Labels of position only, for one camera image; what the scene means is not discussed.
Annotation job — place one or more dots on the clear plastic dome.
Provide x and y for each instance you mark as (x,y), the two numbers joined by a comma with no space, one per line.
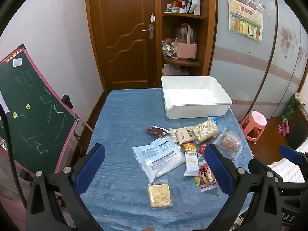
(182,32)

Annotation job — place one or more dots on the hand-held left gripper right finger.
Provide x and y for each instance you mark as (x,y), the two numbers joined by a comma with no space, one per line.
(219,170)

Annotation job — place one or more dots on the green chalkboard with pink frame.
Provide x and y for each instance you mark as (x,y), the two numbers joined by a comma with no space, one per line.
(36,115)

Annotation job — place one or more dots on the wooden corner shelf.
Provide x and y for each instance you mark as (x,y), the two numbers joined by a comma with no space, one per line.
(185,17)

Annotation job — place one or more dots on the white plastic bin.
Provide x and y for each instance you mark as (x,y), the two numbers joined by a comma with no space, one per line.
(192,96)

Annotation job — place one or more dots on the small red snack packet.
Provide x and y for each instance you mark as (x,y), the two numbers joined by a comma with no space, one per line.
(202,149)

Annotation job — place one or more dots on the pink folded cloth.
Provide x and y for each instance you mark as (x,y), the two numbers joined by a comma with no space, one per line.
(170,69)

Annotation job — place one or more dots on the white orange oat bar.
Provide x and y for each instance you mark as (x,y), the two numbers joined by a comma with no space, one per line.
(191,161)

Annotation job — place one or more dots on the white paper roll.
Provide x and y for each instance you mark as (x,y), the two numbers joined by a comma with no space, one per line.
(197,4)

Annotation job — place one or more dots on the beige cracker packet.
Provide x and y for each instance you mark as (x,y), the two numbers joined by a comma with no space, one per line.
(184,134)

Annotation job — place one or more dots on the clear packet of yellow crackers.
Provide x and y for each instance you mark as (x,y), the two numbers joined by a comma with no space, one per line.
(160,195)

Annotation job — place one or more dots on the pink toy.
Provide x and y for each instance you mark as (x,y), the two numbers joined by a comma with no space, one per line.
(284,128)

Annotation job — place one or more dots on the green artificial flower bunch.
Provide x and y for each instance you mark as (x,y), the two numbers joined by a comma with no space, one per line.
(290,108)

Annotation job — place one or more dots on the pink basket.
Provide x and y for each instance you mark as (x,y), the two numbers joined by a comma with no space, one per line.
(186,50)

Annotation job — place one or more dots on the cluster of small bottles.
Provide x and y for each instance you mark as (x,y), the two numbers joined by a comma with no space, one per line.
(179,6)

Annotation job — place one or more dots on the checked blanket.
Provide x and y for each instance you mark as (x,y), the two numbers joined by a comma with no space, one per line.
(288,170)

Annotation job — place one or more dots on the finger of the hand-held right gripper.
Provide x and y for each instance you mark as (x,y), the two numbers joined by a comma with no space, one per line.
(290,152)
(257,166)

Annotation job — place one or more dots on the red white jujube packet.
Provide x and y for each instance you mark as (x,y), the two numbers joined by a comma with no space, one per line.
(205,175)

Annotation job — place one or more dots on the pink plastic stool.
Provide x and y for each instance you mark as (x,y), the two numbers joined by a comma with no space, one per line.
(256,119)

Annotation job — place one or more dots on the grey floral wardrobe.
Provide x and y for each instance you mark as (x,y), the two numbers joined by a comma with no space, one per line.
(240,65)

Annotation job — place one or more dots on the white door hook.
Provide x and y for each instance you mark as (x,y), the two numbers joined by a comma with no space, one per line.
(152,17)

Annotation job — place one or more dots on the wall poster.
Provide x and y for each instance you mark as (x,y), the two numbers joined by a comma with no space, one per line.
(245,16)

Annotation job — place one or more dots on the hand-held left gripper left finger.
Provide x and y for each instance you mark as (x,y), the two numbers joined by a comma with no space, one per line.
(92,168)

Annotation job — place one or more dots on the brown wooden door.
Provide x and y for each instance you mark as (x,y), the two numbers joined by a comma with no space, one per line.
(120,16)

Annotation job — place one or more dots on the clear bag of puffed snacks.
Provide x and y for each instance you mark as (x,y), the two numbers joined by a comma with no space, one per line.
(205,131)

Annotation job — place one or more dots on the dark red snack packet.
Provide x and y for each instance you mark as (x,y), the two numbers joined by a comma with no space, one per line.
(156,131)

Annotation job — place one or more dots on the clear bag of brown cookies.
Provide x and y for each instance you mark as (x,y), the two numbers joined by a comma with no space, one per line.
(229,143)

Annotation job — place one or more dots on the pile of shiny wrappers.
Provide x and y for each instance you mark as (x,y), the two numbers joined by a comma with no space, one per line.
(168,47)

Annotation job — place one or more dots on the large white packet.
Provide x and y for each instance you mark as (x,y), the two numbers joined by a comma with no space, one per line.
(161,158)

